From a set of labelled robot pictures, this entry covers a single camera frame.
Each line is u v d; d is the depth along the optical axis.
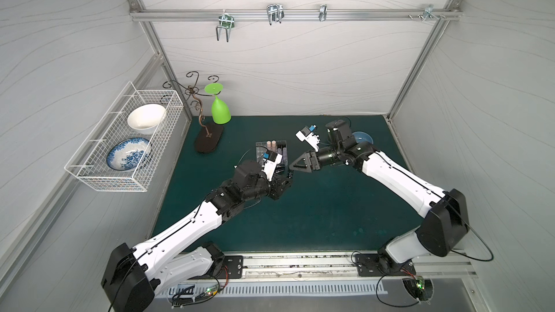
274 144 0.96
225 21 0.78
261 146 1.00
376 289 0.65
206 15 0.78
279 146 0.98
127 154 0.65
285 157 1.00
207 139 1.08
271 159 0.65
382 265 0.66
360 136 1.08
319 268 0.75
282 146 0.98
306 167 0.65
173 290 0.70
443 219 0.42
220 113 0.91
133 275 0.38
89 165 0.57
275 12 0.76
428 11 0.77
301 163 0.66
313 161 0.64
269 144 0.96
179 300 0.68
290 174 0.73
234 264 0.74
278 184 0.64
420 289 0.71
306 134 0.68
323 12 0.79
